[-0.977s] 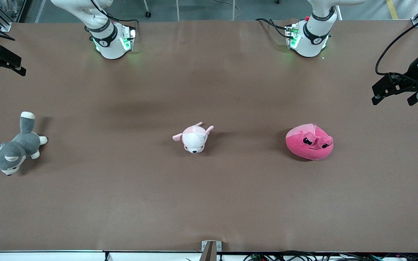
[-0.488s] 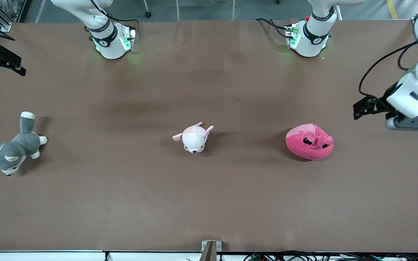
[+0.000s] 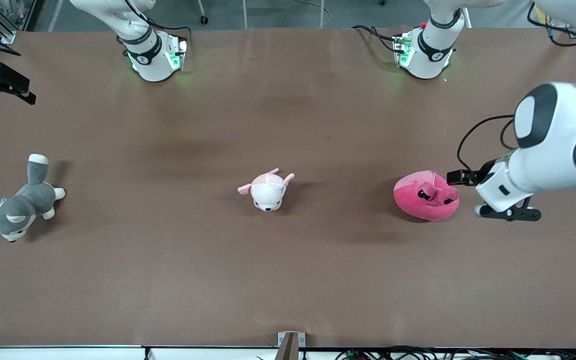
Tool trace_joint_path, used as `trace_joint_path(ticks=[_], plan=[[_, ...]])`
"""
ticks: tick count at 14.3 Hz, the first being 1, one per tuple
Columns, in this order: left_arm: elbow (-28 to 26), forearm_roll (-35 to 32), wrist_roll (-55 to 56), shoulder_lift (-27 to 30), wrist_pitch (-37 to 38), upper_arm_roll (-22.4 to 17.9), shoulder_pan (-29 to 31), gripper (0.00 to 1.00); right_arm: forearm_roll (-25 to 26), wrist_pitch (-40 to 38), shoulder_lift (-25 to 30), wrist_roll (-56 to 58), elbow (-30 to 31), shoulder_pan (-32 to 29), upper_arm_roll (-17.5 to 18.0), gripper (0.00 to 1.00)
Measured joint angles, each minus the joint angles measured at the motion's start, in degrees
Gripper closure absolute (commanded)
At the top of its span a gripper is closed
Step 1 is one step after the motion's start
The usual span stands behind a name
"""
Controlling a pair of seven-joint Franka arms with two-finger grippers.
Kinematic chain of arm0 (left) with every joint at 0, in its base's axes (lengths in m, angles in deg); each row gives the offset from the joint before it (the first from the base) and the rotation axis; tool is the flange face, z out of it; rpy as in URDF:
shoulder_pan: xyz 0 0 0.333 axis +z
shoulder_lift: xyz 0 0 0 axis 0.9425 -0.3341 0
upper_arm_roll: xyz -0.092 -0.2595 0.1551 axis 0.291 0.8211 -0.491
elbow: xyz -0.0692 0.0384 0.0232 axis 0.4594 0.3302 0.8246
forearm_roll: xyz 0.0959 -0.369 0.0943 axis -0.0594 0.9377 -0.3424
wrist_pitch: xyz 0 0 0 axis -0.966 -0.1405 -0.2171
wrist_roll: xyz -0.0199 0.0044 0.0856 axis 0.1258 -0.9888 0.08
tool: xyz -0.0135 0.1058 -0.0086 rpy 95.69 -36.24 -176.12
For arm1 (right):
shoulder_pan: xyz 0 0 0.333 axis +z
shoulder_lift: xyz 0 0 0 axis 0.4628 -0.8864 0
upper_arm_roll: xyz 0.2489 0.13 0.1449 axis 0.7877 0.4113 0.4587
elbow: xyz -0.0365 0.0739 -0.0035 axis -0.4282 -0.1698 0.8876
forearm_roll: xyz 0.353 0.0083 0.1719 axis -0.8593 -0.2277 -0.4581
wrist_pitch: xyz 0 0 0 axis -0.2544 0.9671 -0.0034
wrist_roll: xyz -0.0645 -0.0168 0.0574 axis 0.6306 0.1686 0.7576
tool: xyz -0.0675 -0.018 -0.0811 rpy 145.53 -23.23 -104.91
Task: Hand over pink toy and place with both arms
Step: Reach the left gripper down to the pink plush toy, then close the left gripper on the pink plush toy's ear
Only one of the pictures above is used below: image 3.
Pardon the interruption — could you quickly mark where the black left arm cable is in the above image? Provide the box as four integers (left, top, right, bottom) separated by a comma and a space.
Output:
456, 2, 576, 174

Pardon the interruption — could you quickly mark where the grey husky plush toy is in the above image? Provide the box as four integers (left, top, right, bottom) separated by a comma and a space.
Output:
0, 153, 67, 244

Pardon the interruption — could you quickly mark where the white pink plush puppy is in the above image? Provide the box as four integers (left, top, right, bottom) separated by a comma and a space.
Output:
237, 168, 296, 213

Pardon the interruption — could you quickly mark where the round pink plush toy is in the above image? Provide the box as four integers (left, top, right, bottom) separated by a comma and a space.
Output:
393, 170, 461, 223

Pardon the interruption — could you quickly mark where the white table edge rail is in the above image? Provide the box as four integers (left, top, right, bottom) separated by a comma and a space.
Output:
0, 344, 339, 360

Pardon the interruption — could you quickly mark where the metal table edge bracket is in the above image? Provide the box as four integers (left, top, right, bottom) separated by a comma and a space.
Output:
275, 331, 307, 360

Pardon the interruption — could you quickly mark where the black base cable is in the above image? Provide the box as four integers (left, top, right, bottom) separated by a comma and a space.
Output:
351, 24, 402, 55
145, 19, 192, 41

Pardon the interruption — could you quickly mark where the black right base cable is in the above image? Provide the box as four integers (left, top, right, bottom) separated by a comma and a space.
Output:
145, 19, 192, 41

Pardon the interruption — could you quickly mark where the black left base cable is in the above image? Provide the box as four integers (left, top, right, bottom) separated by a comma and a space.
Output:
351, 24, 402, 55

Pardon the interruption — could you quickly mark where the black cable bundle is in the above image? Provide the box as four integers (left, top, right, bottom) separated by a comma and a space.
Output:
334, 345, 576, 360

